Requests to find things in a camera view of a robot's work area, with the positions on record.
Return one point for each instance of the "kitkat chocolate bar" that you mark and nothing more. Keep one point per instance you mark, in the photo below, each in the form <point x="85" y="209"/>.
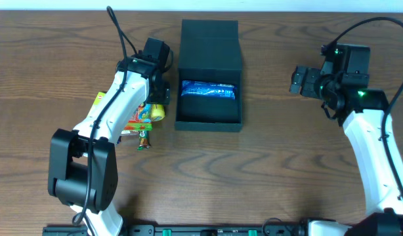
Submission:
<point x="144" y="140"/>

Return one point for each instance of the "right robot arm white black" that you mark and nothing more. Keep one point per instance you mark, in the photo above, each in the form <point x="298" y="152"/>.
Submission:
<point x="363" y="115"/>

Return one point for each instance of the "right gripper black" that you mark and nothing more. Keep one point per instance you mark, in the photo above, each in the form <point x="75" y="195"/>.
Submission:
<point x="306" y="82"/>

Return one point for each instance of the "brown chocolate milk carton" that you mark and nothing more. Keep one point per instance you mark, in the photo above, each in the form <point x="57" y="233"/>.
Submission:
<point x="129" y="132"/>

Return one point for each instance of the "black mounting rail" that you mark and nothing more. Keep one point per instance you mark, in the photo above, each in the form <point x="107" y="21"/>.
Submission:
<point x="271" y="230"/>

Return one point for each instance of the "yellow green snack packet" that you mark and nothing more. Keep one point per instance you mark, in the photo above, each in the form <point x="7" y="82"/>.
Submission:
<point x="98" y="99"/>

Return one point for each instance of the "yellow mentos candy tube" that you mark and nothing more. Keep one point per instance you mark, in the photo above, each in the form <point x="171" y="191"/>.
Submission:
<point x="157" y="112"/>

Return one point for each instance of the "dark green gift box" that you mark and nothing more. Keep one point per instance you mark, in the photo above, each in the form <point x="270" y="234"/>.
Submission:
<point x="210" y="52"/>

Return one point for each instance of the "blue cookie package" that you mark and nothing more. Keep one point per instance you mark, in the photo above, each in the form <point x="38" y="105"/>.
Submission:
<point x="200" y="88"/>

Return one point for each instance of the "gummy worms candy bag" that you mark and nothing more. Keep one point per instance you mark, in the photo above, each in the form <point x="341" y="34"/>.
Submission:
<point x="141" y="119"/>

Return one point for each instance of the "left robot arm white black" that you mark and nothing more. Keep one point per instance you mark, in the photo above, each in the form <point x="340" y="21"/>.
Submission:
<point x="82" y="162"/>

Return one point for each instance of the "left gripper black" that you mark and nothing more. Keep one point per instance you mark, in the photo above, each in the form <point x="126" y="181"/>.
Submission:
<point x="162" y="95"/>

